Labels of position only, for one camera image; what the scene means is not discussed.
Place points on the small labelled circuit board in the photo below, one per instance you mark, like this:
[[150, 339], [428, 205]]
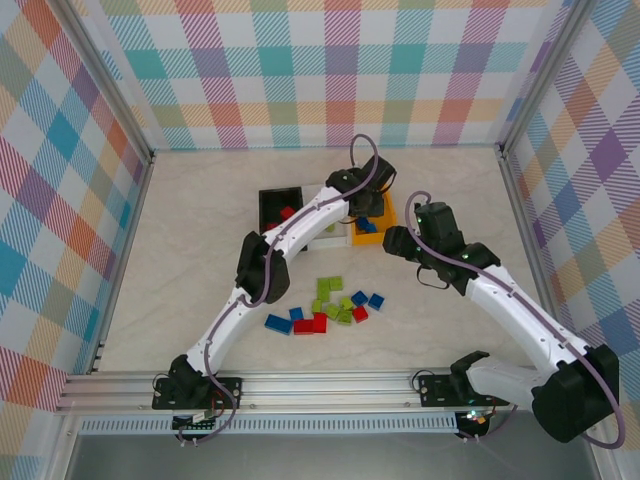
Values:
[[197, 421]]

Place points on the small green lego brick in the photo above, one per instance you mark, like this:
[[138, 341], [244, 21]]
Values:
[[324, 287], [336, 283], [318, 304], [330, 228], [346, 302]]

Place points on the small board orange connector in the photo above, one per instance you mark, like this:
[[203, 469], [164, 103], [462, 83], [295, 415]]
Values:
[[477, 418]]

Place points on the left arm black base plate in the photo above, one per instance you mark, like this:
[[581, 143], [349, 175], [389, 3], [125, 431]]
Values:
[[227, 392]]

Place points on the black plastic container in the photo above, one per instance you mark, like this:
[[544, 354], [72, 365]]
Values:
[[272, 200]]

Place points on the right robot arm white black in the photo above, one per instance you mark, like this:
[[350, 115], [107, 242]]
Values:
[[575, 400]]

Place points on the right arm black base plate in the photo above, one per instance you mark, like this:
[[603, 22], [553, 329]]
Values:
[[435, 390]]

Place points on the orange plastic container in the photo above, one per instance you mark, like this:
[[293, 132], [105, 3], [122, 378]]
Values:
[[370, 239]]

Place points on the aluminium frame side rail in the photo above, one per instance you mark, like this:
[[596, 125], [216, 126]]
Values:
[[131, 220], [532, 250]]

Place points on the long aluminium base rail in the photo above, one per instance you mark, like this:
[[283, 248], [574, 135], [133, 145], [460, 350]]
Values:
[[325, 387]]

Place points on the aluminium frame corner post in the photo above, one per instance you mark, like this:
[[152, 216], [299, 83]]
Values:
[[542, 75], [110, 75]]

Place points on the white plastic container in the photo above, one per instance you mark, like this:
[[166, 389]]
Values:
[[325, 242]]

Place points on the small red lego brick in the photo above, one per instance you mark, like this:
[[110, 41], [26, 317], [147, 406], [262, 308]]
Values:
[[360, 314], [320, 322], [272, 223], [287, 212]]

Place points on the long red lego brick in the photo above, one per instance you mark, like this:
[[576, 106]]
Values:
[[303, 327]]

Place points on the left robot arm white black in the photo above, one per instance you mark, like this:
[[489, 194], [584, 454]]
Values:
[[262, 267]]

